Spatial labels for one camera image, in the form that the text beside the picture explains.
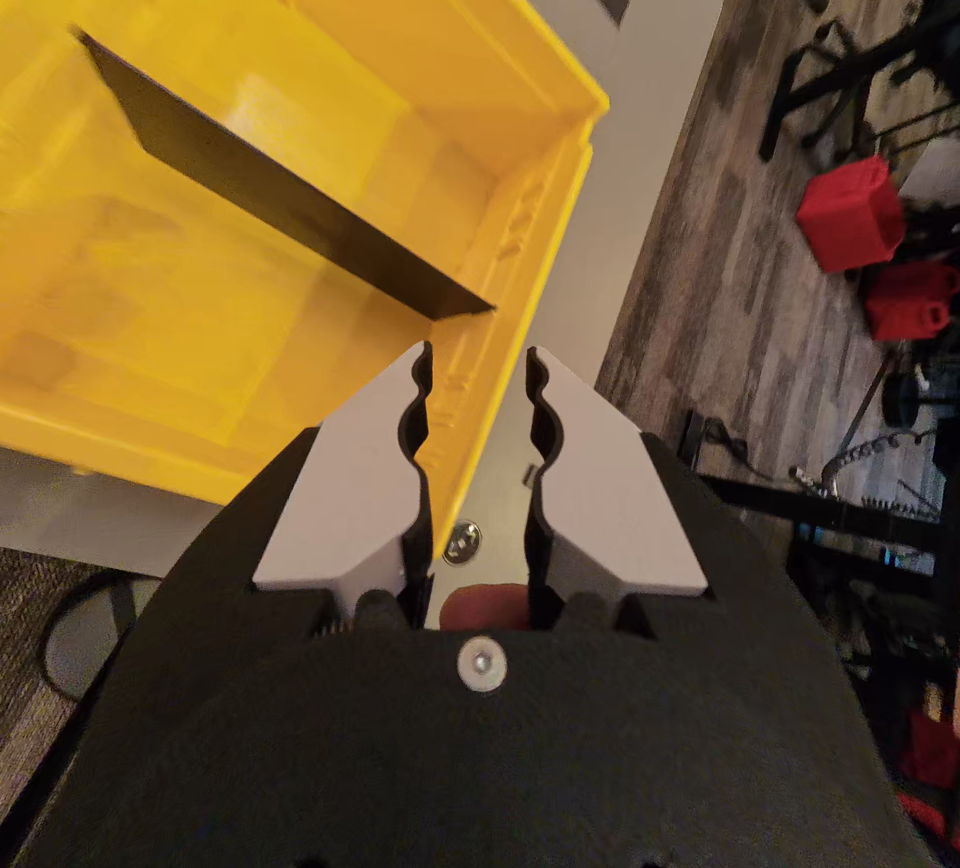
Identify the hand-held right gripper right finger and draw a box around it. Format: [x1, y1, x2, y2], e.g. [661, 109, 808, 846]
[525, 346, 711, 620]

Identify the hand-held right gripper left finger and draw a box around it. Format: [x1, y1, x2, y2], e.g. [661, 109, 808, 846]
[252, 341, 436, 607]

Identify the yellow plastic bin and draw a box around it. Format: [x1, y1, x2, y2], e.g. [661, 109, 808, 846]
[0, 0, 610, 562]

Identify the round metal table fitting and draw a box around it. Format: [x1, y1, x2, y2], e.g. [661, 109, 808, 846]
[442, 519, 483, 568]

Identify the round floor cover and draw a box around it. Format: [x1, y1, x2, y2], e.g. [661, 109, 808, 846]
[41, 571, 162, 700]

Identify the black bin divider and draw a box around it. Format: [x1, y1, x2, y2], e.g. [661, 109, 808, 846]
[75, 28, 496, 320]

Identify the red plastic bin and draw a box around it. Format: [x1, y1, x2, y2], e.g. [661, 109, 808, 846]
[896, 710, 960, 839]
[795, 155, 909, 274]
[866, 260, 960, 343]

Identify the white sheet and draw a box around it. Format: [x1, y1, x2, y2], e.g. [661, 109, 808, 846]
[896, 140, 960, 205]

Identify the black office chair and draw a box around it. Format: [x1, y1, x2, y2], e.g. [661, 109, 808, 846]
[757, 0, 960, 164]

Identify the black coiled cable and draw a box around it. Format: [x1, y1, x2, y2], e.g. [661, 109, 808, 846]
[821, 429, 931, 496]

